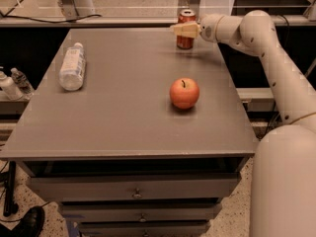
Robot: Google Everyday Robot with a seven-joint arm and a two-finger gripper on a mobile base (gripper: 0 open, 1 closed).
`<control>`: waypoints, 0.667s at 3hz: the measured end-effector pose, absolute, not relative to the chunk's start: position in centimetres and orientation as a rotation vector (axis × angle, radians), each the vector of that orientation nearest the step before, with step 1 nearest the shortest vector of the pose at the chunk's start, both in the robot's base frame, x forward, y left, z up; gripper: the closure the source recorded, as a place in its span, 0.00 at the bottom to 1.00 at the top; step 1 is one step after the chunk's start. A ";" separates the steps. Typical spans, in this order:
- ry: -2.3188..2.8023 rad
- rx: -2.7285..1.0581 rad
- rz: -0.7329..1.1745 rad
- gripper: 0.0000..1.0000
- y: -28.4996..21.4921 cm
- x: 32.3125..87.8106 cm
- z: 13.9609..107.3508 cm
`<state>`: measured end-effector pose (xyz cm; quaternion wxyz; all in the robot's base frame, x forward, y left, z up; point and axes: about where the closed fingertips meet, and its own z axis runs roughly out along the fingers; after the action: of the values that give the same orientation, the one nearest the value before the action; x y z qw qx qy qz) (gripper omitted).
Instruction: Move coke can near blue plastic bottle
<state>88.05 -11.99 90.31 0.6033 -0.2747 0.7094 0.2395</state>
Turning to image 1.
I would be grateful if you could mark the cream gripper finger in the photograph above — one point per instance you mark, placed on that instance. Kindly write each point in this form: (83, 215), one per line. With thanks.
(187, 29)

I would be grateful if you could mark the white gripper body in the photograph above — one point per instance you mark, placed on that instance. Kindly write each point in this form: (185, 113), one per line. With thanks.
(207, 28)

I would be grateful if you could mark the red coke can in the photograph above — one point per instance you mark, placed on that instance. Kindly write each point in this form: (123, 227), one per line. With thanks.
(185, 40)

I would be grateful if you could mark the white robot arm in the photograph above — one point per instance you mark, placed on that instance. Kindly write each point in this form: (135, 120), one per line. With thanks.
(283, 189)

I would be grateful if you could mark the clear plastic water bottle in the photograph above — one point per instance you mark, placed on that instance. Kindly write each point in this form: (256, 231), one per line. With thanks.
(72, 71)

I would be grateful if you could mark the small clear bottle on shelf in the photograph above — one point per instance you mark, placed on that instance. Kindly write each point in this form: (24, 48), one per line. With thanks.
(22, 81)

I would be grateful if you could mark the white squeeze bottle on shelf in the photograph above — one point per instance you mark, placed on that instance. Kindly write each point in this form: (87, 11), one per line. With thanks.
(9, 87)

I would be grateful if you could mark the red apple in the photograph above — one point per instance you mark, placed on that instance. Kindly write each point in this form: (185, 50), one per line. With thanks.
(184, 93)

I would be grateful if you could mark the grey drawer cabinet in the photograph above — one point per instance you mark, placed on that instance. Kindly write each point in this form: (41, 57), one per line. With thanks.
(122, 121)

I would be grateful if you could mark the top grey drawer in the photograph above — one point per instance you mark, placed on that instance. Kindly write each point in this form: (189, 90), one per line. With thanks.
(135, 187)

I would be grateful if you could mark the grey drawer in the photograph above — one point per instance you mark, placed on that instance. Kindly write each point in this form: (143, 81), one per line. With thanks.
(146, 229)
(135, 187)
(142, 212)

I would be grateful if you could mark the middle grey drawer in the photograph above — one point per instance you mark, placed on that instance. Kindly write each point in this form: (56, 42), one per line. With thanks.
(142, 212)

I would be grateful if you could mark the bottom grey drawer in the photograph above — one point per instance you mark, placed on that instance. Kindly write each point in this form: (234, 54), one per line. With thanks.
(146, 229)

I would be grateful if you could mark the black shoe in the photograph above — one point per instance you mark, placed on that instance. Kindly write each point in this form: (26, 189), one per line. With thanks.
(31, 224)

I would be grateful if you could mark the black stand leg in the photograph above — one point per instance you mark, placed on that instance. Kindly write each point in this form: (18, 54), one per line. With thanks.
(10, 207)

